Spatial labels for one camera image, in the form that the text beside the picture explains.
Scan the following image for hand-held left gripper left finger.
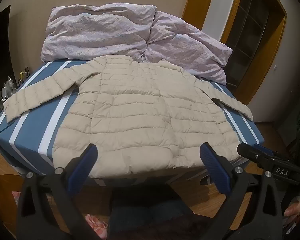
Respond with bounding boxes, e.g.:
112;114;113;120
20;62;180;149
16;144;98;240

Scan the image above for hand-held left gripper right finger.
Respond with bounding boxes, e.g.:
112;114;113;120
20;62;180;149
199;142;284;240

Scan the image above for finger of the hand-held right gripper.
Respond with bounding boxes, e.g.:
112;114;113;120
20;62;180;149
237;143;270;167
252;144;289;161

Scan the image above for beige down jacket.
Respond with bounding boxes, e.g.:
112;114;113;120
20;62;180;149
3;56;254;179

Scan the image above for person's right hand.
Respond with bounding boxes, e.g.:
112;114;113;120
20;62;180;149
284;202;300;217

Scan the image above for blue white striped bed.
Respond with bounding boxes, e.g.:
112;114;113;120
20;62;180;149
0;59;264;186

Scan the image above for pink patterned cloth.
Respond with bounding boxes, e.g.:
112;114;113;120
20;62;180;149
12;191;24;206

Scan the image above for person's legs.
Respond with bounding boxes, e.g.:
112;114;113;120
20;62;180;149
107;187;215;240

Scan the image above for small white figurine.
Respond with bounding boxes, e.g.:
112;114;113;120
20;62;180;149
1;78;16;101

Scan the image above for pale pink floral pillow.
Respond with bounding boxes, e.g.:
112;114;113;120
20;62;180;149
41;4;157;63
142;11;233;85

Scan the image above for dark glass door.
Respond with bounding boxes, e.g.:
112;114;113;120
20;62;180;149
226;0;283;88

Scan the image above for wooden door frame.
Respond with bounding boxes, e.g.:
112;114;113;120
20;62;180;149
182;0;288;105

